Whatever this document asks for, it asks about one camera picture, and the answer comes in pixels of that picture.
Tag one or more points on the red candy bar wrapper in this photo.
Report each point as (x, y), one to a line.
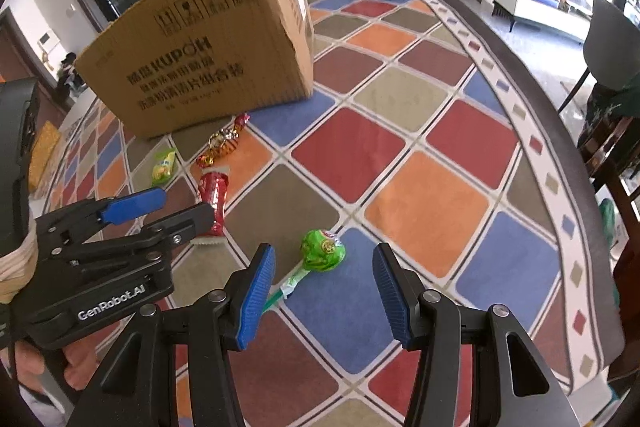
(213, 188)

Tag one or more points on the brown cardboard box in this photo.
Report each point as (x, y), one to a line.
(165, 65)

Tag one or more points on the green lollipop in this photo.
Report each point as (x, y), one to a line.
(321, 251)

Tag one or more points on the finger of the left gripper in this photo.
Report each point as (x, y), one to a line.
(89, 216)
(166, 233)

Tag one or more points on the yellow woven tissue box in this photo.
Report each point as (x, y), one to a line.
(46, 140)

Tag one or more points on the small green snack packet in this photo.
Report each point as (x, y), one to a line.
(163, 167)

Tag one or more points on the dark grey side chair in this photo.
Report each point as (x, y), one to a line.
(611, 50)

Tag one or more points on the red gold wrapped candy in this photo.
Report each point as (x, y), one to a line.
(223, 142)

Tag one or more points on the colourful diamond pattern mat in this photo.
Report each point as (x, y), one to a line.
(428, 135)

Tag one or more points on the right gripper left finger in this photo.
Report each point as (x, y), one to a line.
(135, 385)

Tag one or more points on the white low tv cabinet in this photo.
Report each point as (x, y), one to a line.
(551, 15)

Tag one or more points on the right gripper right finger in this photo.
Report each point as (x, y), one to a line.
(512, 384)

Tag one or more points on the person left hand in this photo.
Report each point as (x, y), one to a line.
(52, 379)

